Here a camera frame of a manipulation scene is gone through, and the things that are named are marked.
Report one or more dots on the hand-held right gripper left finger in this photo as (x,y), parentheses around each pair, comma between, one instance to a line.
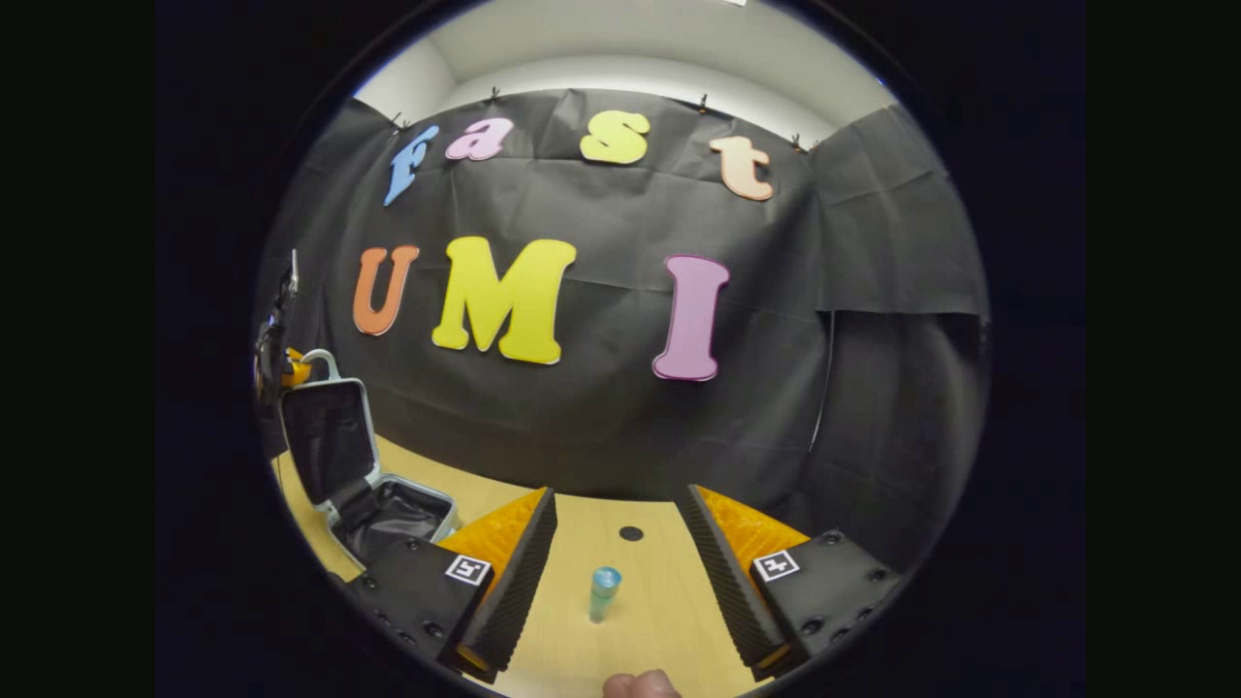
(519,582)

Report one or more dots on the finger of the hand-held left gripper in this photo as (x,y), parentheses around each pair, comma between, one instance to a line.
(296,370)

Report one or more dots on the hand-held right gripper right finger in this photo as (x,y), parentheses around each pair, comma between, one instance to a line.
(729,582)

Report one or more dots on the blue capped clear bottle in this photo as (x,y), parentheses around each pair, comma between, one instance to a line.
(603,593)

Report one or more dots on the light blue suitcase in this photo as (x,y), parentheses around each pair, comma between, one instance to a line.
(330,436)

